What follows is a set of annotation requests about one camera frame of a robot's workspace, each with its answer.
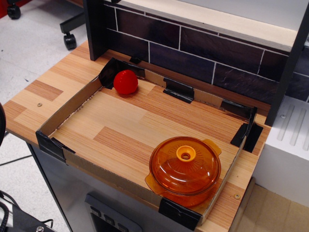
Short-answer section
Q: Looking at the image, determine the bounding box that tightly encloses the orange transparent pot lid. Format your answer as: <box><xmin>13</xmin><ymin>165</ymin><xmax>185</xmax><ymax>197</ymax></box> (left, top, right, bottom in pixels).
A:
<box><xmin>149</xmin><ymin>136</ymin><xmax>222</xmax><ymax>197</ymax></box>

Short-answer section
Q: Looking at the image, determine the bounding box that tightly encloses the dark tile backsplash panel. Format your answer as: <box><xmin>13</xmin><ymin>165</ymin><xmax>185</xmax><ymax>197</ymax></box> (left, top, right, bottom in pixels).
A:
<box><xmin>83</xmin><ymin>0</ymin><xmax>309</xmax><ymax>126</ymax></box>

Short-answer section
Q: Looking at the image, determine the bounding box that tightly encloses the grey toy oven front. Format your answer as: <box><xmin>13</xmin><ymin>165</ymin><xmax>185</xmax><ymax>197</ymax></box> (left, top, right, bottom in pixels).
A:
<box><xmin>85</xmin><ymin>194</ymin><xmax>143</xmax><ymax>232</ymax></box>

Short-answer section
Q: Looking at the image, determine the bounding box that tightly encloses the white ridged sink counter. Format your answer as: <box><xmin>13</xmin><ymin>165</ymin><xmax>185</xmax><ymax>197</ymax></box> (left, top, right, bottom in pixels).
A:
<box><xmin>253</xmin><ymin>96</ymin><xmax>309</xmax><ymax>206</ymax></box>

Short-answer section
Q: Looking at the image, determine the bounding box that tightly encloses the orange transparent pot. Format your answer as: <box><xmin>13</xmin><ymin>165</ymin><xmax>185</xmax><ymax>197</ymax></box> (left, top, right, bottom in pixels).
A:
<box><xmin>144</xmin><ymin>138</ymin><xmax>222</xmax><ymax>208</ymax></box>

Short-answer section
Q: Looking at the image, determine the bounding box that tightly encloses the black cable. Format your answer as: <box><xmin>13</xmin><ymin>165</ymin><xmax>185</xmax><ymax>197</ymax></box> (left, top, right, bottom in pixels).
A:
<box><xmin>0</xmin><ymin>154</ymin><xmax>54</xmax><ymax>232</ymax></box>

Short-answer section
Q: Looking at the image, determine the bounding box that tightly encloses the red ball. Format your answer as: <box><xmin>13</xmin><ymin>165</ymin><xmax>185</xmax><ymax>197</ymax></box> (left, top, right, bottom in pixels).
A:
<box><xmin>113</xmin><ymin>70</ymin><xmax>138</xmax><ymax>94</ymax></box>

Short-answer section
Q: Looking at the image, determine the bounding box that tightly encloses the black office chair base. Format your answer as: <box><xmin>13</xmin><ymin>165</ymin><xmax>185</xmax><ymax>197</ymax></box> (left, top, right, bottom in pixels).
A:
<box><xmin>7</xmin><ymin>0</ymin><xmax>85</xmax><ymax>50</ymax></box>

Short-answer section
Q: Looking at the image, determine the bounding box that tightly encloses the cardboard fence with black tape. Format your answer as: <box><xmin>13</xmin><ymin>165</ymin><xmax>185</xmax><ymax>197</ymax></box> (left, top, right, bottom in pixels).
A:
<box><xmin>34</xmin><ymin>58</ymin><xmax>270</xmax><ymax>232</ymax></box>

